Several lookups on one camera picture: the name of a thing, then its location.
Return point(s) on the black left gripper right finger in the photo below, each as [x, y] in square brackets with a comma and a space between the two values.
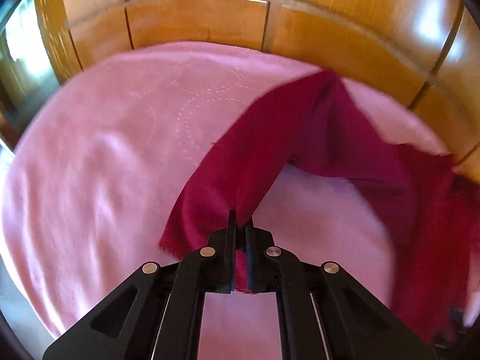
[323, 311]

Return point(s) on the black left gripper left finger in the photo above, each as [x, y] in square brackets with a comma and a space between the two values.
[156, 313]

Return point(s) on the crimson red garment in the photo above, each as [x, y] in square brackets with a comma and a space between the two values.
[430, 212]

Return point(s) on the pink bed sheet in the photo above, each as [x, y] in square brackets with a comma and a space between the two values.
[98, 171]

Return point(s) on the wooden wardrobe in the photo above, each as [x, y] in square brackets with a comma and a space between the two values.
[424, 53]

